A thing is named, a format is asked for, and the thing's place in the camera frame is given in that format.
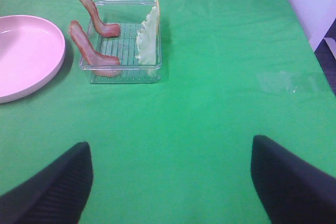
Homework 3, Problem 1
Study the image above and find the clear right plastic tray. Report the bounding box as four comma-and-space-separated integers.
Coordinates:
79, 0, 162, 84

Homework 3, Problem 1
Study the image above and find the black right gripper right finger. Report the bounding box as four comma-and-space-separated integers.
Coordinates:
250, 135, 335, 223

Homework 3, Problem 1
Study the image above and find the bacon strip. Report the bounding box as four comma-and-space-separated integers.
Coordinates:
79, 0, 120, 38
69, 20, 120, 66

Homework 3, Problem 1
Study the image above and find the green lettuce leaf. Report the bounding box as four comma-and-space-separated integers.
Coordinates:
135, 6, 157, 65

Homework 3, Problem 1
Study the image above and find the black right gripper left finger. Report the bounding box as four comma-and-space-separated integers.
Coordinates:
1, 142, 93, 223

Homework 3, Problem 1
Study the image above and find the pink round plate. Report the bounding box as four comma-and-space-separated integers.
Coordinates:
1, 15, 66, 103

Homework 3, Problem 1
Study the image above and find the yellow cheese slice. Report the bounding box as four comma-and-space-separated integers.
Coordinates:
155, 0, 161, 33

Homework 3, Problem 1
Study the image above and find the green tablecloth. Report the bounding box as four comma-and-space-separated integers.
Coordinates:
1, 0, 335, 223

